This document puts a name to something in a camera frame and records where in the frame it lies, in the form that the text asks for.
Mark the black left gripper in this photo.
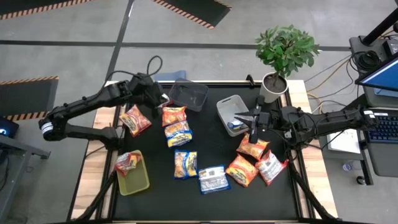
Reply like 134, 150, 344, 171
127, 72, 165, 119

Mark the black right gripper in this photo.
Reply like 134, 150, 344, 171
233, 95, 280, 145

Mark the red Maruchan noodle pack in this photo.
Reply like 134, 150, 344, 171
114, 151, 143, 177
119, 105, 152, 138
254, 149, 289, 187
158, 95, 174, 108

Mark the blue Maruchan noodle pack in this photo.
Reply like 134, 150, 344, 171
226, 118, 246, 131
173, 149, 199, 180
164, 120, 193, 149
198, 165, 231, 195

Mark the orange Maruchan noodle pack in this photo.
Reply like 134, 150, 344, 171
236, 133, 271, 161
161, 106, 188, 128
225, 154, 259, 188

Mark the white plastic bin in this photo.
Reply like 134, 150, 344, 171
216, 95, 251, 138

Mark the white plant pot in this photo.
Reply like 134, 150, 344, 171
259, 72, 289, 104

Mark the dark grey translucent bin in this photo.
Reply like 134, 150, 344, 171
169, 79, 210, 113

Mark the yellow-green plastic bin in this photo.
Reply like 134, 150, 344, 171
115, 150, 150, 197

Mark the green leafy plant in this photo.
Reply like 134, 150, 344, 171
254, 24, 321, 79

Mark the black table mat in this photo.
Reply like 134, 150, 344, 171
113, 83, 299, 221

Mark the white paper sheet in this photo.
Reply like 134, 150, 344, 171
326, 129, 363, 155

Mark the clear water bottle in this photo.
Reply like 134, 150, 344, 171
341, 160, 363, 172

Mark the black hazard-striped floor mat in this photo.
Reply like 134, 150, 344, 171
151, 0, 233, 30
0, 0, 94, 21
0, 75, 60, 122

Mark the black stand leg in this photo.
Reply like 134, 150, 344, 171
341, 93, 369, 110

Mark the black backlit keyboard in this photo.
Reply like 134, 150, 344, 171
365, 114, 398, 144

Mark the grey stand base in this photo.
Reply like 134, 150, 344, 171
348, 35, 389, 63

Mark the grey metal desk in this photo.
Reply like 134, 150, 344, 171
0, 133, 52, 224

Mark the computer monitor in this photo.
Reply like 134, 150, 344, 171
354, 57, 398, 93

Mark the grey keyboard tray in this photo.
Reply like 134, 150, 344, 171
356, 107, 398, 179

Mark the black device with blue light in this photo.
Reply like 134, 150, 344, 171
0, 116, 20, 139

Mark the black stand pole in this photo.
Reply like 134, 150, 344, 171
360, 7, 398, 47

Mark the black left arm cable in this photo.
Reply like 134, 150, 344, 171
105, 55, 164, 82

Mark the coiled black cable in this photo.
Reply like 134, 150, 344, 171
353, 49, 383, 74

